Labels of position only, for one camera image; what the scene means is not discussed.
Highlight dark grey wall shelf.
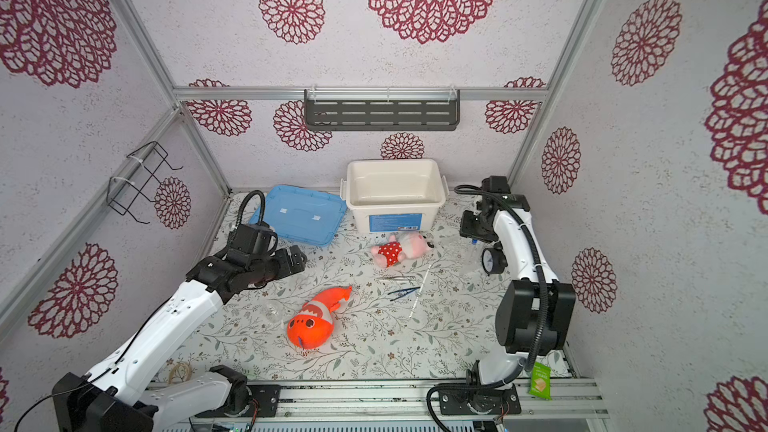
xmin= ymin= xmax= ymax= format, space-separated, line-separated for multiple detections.
xmin=303 ymin=89 xmax=461 ymax=132

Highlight blue plastic tweezers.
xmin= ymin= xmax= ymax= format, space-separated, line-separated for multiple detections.
xmin=388 ymin=287 xmax=421 ymax=302

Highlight green snack packet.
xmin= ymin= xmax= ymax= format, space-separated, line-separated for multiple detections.
xmin=529 ymin=362 xmax=551 ymax=400

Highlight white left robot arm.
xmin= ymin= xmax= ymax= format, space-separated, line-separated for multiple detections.
xmin=52 ymin=224 xmax=307 ymax=431

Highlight black wire wall rack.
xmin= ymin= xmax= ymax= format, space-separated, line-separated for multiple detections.
xmin=105 ymin=141 xmax=183 ymax=225

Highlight white plastic storage bin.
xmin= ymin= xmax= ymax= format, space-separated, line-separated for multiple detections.
xmin=340 ymin=159 xmax=449 ymax=233

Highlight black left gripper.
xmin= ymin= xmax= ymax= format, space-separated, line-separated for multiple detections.
xmin=250 ymin=243 xmax=307 ymax=288

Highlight pink plush pig toy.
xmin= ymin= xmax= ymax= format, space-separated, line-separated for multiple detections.
xmin=371 ymin=232 xmax=434 ymax=268

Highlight orange plush fish toy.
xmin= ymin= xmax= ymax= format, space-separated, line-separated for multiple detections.
xmin=286 ymin=286 xmax=353 ymax=350

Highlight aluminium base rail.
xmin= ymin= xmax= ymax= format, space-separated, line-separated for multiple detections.
xmin=179 ymin=379 xmax=610 ymax=424

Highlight blue plastic lid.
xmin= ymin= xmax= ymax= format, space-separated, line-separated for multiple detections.
xmin=263 ymin=185 xmax=347 ymax=247

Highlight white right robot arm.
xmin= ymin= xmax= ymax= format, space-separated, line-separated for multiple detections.
xmin=454 ymin=176 xmax=576 ymax=387

